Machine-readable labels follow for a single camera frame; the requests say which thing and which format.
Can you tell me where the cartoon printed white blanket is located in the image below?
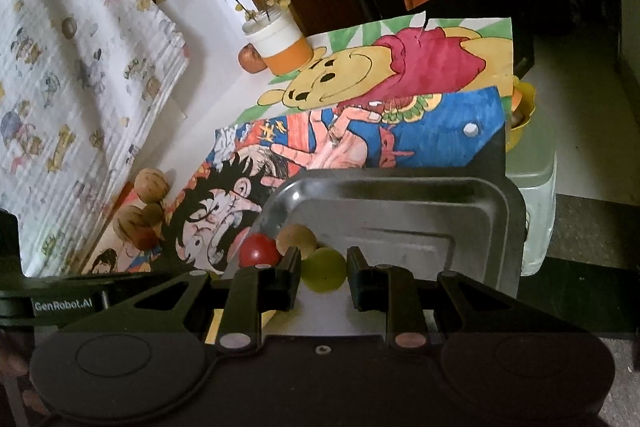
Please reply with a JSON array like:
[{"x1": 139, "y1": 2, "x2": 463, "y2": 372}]
[{"x1": 0, "y1": 0, "x2": 191, "y2": 278}]

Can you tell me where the yellow plastic bowl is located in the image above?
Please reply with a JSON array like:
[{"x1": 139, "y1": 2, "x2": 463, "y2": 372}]
[{"x1": 505, "y1": 77, "x2": 537, "y2": 153}]

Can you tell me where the white and orange cup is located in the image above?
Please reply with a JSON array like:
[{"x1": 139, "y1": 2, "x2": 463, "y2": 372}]
[{"x1": 242, "y1": 9, "x2": 314, "y2": 76}]

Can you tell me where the striped pepino melon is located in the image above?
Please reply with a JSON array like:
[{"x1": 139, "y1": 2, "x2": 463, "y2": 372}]
[
  {"x1": 114, "y1": 204, "x2": 163, "y2": 253},
  {"x1": 134, "y1": 168, "x2": 171, "y2": 204}
]

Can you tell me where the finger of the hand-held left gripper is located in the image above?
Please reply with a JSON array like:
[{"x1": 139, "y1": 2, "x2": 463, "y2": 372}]
[{"x1": 104, "y1": 272, "x2": 174, "y2": 308}]

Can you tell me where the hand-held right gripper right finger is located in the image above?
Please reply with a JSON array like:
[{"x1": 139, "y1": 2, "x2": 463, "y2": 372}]
[{"x1": 346, "y1": 247, "x2": 576, "y2": 351}]

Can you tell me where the red cherry tomato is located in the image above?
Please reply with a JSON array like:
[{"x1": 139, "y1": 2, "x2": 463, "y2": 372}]
[
  {"x1": 135, "y1": 232, "x2": 162, "y2": 253},
  {"x1": 239, "y1": 233, "x2": 279, "y2": 268}
]

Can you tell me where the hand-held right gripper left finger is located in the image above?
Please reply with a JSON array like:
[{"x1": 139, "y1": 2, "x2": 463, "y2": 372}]
[{"x1": 75, "y1": 248, "x2": 301, "y2": 353}]

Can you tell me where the pirate cartoon drawing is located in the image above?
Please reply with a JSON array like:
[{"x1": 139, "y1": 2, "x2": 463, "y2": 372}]
[{"x1": 170, "y1": 87, "x2": 509, "y2": 273}]

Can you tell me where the red apple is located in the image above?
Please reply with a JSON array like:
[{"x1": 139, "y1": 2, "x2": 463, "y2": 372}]
[{"x1": 238, "y1": 45, "x2": 268, "y2": 73}]

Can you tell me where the green grape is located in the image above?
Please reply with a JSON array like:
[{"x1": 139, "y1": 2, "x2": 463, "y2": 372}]
[{"x1": 301, "y1": 248, "x2": 348, "y2": 295}]

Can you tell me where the translucent plastic box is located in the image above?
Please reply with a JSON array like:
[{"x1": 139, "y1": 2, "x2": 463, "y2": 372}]
[{"x1": 507, "y1": 147, "x2": 559, "y2": 278}]

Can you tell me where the person's left hand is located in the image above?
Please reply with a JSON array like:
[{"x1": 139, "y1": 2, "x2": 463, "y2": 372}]
[{"x1": 0, "y1": 331, "x2": 37, "y2": 384}]

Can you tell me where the metal baking tray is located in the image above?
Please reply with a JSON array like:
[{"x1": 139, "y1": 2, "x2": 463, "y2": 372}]
[{"x1": 215, "y1": 168, "x2": 529, "y2": 338}]

